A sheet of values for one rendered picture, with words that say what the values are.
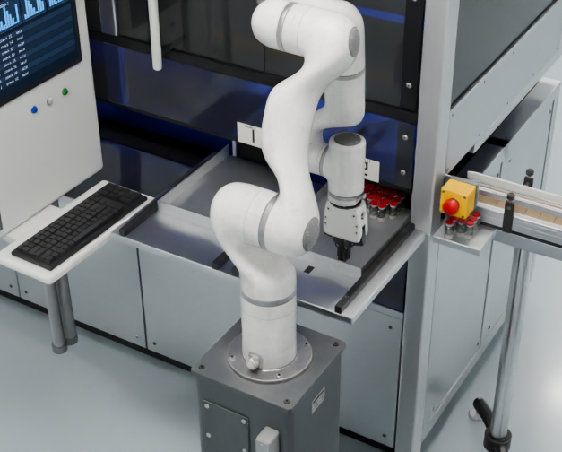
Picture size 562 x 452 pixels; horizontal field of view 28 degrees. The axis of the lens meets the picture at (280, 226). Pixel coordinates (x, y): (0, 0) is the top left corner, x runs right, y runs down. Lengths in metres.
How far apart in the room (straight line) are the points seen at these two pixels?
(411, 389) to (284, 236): 1.10
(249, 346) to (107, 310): 1.38
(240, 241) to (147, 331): 1.44
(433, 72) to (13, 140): 1.10
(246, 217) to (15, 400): 1.70
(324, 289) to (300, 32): 0.73
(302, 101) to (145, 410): 1.70
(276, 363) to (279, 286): 0.21
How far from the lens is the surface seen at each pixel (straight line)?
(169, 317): 3.60
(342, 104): 2.45
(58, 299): 3.57
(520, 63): 3.23
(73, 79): 3.13
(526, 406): 3.73
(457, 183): 2.82
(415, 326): 3.08
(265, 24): 2.24
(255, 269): 2.33
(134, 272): 3.58
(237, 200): 2.28
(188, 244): 2.84
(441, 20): 2.61
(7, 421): 3.72
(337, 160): 2.54
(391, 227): 2.90
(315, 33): 2.19
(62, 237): 3.01
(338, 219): 2.65
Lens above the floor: 2.50
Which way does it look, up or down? 34 degrees down
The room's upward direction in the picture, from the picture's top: 1 degrees counter-clockwise
